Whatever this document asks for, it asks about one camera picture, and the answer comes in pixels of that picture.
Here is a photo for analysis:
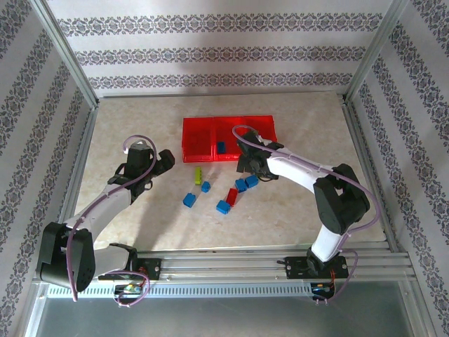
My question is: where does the grey metal sheet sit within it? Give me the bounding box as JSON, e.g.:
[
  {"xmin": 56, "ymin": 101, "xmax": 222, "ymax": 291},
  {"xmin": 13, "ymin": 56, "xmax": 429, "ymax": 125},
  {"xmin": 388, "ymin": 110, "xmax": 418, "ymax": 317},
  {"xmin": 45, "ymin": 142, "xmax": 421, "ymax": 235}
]
[{"xmin": 24, "ymin": 280, "xmax": 432, "ymax": 337}]

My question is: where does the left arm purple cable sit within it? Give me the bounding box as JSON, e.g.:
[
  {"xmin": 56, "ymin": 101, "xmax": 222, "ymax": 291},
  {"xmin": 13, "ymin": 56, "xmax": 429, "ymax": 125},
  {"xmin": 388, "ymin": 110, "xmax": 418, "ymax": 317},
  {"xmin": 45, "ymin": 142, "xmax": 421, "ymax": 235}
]
[{"xmin": 65, "ymin": 136, "xmax": 157, "ymax": 309}]

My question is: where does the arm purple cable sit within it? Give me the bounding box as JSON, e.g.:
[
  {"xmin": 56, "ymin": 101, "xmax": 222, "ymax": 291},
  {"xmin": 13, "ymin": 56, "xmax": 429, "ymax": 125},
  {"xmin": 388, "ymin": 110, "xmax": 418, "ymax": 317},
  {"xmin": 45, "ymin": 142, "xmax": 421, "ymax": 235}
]
[
  {"xmin": 232, "ymin": 124, "xmax": 382, "ymax": 305},
  {"xmin": 65, "ymin": 136, "xmax": 157, "ymax": 309}
]

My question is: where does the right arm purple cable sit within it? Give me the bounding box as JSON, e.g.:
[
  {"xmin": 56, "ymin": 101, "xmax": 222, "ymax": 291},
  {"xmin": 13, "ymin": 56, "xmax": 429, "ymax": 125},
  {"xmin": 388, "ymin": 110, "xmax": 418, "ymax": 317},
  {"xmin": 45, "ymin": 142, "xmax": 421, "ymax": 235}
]
[{"xmin": 232, "ymin": 124, "xmax": 382, "ymax": 305}]

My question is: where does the aluminium side rail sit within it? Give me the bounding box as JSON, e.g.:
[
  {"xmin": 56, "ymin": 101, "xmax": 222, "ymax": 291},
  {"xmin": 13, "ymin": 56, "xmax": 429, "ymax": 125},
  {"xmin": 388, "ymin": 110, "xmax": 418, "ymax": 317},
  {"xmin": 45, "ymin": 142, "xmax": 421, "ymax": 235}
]
[
  {"xmin": 342, "ymin": 100, "xmax": 411, "ymax": 257},
  {"xmin": 55, "ymin": 105, "xmax": 99, "ymax": 225}
]

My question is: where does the aluminium back rail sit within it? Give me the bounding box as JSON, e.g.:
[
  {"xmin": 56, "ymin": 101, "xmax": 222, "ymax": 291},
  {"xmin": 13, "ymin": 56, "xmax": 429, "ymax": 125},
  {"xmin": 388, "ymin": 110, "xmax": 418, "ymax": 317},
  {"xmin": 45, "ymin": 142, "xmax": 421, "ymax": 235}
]
[{"xmin": 96, "ymin": 90, "xmax": 348, "ymax": 101}]

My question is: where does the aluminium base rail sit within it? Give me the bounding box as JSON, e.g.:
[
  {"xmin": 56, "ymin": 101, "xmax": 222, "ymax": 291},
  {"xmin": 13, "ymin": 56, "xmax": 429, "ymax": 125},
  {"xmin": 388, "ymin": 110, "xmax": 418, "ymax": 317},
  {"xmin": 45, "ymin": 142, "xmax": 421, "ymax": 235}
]
[{"xmin": 34, "ymin": 249, "xmax": 413, "ymax": 282}]

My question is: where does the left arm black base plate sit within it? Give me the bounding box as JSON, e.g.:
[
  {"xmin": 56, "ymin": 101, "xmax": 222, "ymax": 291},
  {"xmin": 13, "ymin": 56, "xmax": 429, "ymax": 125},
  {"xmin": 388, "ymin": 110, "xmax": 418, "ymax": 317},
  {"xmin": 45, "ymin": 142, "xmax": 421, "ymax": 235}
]
[{"xmin": 98, "ymin": 258, "xmax": 163, "ymax": 282}]

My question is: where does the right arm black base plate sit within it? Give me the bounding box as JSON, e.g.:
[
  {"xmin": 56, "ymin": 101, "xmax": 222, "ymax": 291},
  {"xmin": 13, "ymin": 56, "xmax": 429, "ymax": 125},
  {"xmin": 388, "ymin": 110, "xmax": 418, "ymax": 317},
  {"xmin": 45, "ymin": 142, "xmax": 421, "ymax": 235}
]
[{"xmin": 283, "ymin": 256, "xmax": 351, "ymax": 281}]

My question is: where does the slotted metal cable tray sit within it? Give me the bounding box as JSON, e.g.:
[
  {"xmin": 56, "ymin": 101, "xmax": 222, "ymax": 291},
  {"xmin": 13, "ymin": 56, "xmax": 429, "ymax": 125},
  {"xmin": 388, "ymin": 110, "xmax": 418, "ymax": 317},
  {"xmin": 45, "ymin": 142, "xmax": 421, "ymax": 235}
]
[{"xmin": 46, "ymin": 283, "xmax": 336, "ymax": 298}]

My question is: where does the aluminium frame post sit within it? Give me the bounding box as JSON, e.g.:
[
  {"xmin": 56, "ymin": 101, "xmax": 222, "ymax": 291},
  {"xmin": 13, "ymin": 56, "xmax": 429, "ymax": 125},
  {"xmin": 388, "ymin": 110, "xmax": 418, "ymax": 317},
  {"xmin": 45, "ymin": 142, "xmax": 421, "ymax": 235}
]
[
  {"xmin": 343, "ymin": 0, "xmax": 413, "ymax": 105},
  {"xmin": 29, "ymin": 0, "xmax": 99, "ymax": 108}
]

